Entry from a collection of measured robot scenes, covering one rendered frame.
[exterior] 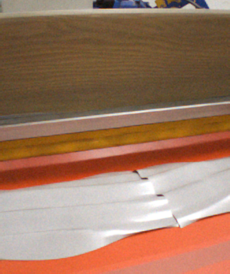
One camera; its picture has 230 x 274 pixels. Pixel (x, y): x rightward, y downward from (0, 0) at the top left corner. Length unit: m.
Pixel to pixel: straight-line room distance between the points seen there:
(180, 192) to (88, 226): 0.06
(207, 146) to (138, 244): 0.14
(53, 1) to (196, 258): 0.42
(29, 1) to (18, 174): 0.31
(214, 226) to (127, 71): 0.12
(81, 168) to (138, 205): 0.07
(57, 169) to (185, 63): 0.12
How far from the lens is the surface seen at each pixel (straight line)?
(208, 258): 0.19
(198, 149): 0.30
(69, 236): 0.19
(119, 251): 0.19
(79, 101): 0.25
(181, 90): 0.28
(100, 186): 0.23
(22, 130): 0.24
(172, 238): 0.20
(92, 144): 0.28
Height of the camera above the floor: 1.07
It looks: 19 degrees down
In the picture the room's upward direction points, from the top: straight up
